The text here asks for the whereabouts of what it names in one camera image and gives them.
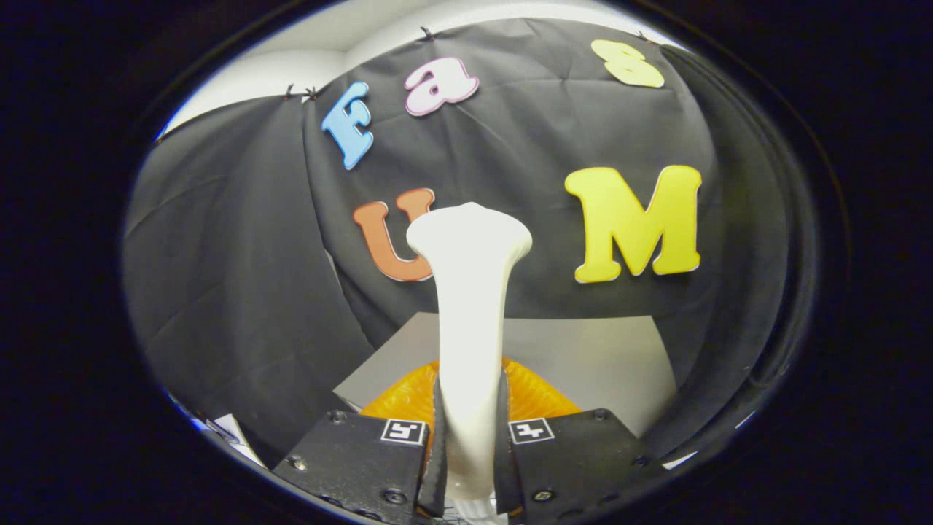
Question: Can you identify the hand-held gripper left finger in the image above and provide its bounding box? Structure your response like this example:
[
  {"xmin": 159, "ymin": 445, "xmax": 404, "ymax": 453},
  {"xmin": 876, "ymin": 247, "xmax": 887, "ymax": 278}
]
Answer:
[{"xmin": 273, "ymin": 357, "xmax": 449, "ymax": 524}]

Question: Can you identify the black backdrop cloth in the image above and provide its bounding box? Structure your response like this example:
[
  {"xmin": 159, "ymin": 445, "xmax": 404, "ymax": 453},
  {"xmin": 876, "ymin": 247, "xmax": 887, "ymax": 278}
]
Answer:
[{"xmin": 122, "ymin": 18, "xmax": 803, "ymax": 467}]

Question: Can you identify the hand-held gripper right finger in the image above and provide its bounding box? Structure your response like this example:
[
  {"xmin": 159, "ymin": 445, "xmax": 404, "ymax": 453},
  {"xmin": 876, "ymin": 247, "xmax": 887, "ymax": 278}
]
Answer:
[{"xmin": 492, "ymin": 357, "xmax": 668, "ymax": 522}]

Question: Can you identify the white garment steamer head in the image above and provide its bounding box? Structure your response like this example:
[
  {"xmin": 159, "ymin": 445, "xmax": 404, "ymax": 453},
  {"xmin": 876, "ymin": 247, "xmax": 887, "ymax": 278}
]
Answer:
[{"xmin": 406, "ymin": 202, "xmax": 534, "ymax": 511}]

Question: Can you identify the grey drawer cabinet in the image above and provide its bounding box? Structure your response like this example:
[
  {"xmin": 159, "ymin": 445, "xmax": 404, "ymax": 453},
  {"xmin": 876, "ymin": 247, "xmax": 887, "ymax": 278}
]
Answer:
[{"xmin": 333, "ymin": 312, "xmax": 679, "ymax": 438}]

